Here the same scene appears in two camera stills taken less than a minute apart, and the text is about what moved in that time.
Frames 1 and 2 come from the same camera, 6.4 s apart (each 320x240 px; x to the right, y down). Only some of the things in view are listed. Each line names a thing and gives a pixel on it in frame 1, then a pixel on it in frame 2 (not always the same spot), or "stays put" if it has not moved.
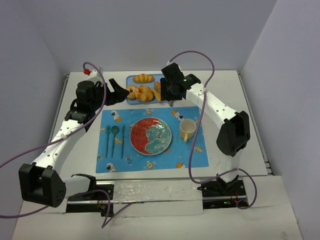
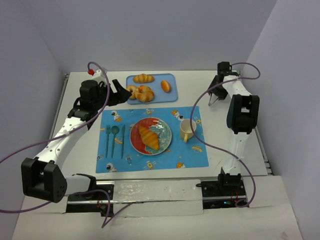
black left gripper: [111, 94] stays put
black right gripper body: [170, 94] to [216, 88]
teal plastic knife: [123, 135] stays put
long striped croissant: [157, 90] to [150, 138]
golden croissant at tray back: [143, 78] stays put
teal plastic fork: [108, 131] stays put
